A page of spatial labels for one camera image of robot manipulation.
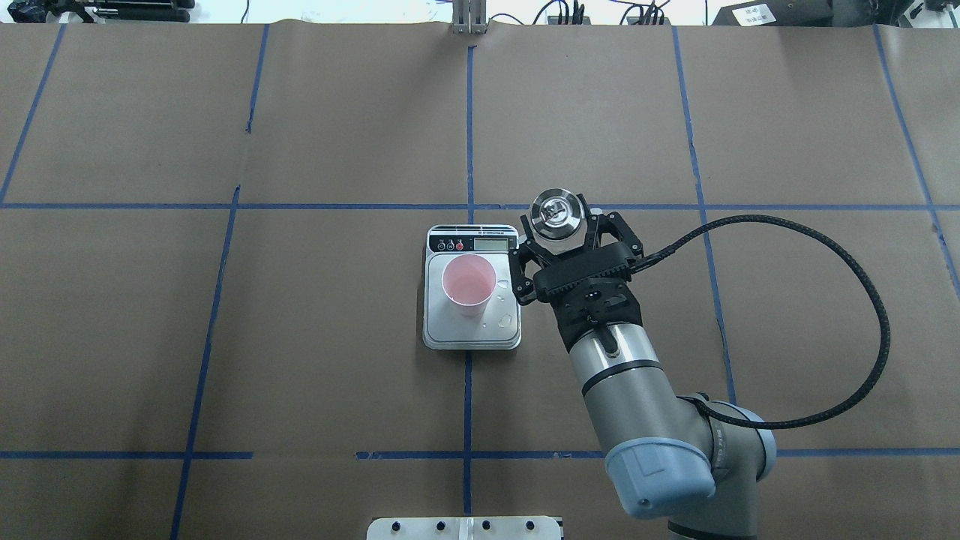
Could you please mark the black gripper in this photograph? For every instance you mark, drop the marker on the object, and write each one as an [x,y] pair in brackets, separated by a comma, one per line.
[527,286]

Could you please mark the pink plastic cup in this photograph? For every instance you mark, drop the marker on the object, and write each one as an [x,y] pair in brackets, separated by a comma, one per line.
[468,282]

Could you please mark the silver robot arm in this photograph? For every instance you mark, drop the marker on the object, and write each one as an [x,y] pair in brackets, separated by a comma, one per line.
[693,461]

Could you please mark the digital kitchen scale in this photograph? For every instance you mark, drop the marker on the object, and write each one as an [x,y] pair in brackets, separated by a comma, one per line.
[444,328]

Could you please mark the aluminium frame post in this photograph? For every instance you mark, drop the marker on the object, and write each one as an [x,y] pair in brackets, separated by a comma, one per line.
[469,17]

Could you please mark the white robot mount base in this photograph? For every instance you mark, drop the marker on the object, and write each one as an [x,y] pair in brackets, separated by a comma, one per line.
[467,527]

